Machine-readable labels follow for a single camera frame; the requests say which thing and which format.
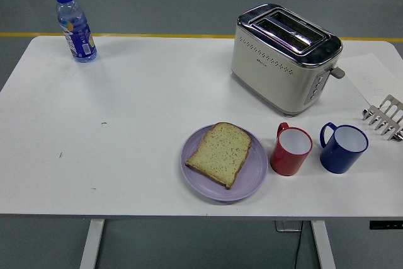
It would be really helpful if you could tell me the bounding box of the cream and chrome toaster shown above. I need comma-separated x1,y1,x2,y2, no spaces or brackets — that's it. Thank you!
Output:
230,3,344,117

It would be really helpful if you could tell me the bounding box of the clear plastic holder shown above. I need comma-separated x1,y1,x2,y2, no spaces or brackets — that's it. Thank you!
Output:
274,220,304,233

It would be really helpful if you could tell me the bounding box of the grey toaster lever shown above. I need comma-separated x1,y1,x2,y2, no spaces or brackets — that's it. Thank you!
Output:
329,66,346,79

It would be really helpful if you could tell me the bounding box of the black cable under table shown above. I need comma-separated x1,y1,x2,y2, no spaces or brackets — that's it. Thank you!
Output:
293,220,304,269

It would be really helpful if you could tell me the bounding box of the red mug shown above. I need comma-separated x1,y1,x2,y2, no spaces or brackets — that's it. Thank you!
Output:
270,122,314,176

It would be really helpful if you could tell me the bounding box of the purple plate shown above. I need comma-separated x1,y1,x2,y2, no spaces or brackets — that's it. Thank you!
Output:
179,123,269,202

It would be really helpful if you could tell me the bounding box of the blue mug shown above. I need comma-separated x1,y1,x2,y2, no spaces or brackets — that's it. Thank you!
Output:
319,122,369,175

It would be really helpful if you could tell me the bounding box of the metal toast rack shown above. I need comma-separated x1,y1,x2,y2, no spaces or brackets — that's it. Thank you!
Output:
361,94,403,142

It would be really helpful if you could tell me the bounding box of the black table control panel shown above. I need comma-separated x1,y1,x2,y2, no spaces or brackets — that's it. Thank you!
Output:
368,219,403,230

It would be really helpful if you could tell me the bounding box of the blue-capped water bottle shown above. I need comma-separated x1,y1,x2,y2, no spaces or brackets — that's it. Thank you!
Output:
54,0,98,64

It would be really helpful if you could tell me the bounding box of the bread slice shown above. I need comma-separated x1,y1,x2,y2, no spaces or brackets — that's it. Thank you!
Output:
184,121,253,191

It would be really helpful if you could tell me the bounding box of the white table leg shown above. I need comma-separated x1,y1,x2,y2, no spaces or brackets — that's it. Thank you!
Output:
310,220,337,269
78,218,106,269

